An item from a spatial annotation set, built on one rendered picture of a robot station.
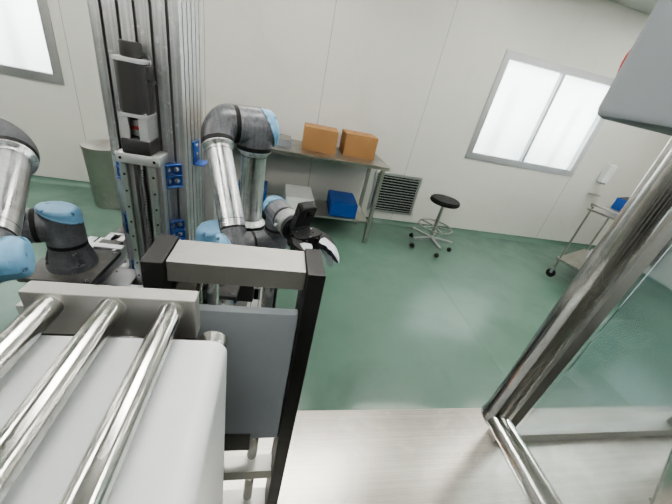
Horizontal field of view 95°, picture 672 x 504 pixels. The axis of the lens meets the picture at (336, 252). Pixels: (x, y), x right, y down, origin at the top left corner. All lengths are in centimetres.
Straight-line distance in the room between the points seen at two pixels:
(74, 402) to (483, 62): 423
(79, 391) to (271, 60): 358
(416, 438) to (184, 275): 71
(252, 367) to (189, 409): 19
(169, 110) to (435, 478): 129
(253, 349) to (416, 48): 375
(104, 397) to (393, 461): 70
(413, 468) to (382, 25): 364
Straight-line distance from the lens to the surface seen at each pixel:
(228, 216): 95
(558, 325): 23
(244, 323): 34
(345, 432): 83
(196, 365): 22
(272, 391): 42
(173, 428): 20
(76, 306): 26
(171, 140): 130
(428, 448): 89
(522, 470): 27
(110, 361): 23
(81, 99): 422
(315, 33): 372
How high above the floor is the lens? 160
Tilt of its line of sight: 29 degrees down
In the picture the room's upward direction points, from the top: 13 degrees clockwise
